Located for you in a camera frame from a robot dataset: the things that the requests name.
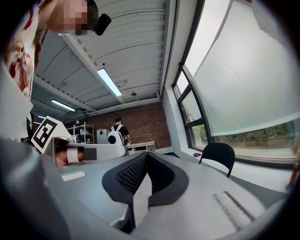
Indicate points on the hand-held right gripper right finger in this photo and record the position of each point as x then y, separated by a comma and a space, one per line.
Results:
206, 211

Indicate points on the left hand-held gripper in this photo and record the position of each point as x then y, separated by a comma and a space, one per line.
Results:
44, 133

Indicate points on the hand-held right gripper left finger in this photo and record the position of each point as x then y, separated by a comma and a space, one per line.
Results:
89, 187

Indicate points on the black folding chair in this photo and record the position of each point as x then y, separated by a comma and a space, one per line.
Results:
218, 152

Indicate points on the person's left hand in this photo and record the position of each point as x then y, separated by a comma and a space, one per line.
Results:
61, 159

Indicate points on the white cabinet red diamond mark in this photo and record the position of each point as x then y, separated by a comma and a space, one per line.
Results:
102, 138

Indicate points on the metal shelf rack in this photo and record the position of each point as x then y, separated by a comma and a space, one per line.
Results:
82, 132

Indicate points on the white desk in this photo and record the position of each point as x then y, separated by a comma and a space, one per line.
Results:
140, 147

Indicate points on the purple cloth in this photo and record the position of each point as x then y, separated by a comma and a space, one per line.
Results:
197, 155

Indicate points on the round ceiling fixture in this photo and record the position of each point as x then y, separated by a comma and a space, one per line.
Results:
133, 94

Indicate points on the long ceiling light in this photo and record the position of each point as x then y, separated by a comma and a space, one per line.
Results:
62, 104
109, 82

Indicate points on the orange drink bottle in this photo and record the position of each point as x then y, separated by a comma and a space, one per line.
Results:
293, 173

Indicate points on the person's cream printed shirt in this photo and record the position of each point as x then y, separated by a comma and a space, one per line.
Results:
18, 58

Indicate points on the person's head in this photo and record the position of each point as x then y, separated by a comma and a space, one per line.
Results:
70, 18

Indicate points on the black window frame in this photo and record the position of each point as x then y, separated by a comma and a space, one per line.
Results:
262, 162

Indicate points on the black head-worn camera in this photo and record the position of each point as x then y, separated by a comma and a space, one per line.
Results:
102, 23

